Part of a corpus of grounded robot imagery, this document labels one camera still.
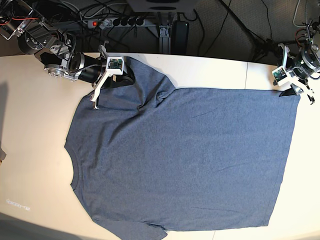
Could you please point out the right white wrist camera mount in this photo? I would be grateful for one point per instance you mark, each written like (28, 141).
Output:
(113, 66)

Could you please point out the aluminium table frame post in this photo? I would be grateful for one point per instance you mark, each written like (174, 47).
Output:
(162, 29)

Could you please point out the blue heathered T-shirt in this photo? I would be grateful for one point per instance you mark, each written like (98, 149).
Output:
(153, 158)

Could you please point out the power strip with red switch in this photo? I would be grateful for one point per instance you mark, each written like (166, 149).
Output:
(116, 22)

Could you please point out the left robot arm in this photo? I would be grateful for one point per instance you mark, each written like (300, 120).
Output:
(312, 32)

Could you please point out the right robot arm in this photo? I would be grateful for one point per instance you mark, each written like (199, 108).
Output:
(56, 48)

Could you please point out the black camera tripod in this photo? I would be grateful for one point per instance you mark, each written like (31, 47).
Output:
(250, 30)

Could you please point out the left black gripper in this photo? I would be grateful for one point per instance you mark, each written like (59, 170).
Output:
(304, 66)

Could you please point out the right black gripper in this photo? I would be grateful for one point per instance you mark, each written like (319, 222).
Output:
(89, 69)

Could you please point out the black power adapter brick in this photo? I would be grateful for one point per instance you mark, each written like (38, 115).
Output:
(179, 38)

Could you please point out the grey box under table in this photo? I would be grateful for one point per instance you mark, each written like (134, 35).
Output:
(162, 5)

